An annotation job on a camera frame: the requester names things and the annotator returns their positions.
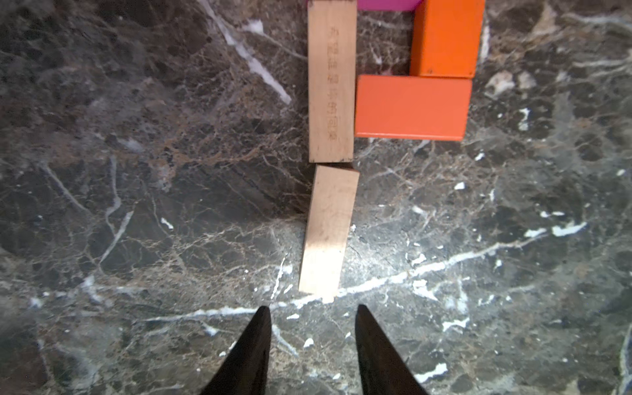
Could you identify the orange block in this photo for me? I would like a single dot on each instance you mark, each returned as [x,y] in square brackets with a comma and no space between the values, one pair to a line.
[421,108]
[446,38]

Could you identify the natural wood block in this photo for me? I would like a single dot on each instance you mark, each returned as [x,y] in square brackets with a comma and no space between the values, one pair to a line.
[332,28]
[328,227]

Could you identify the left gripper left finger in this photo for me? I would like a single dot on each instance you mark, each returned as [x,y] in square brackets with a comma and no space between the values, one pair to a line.
[245,369]

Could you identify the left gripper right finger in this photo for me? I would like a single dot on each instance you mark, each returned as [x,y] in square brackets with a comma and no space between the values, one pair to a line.
[382,370]

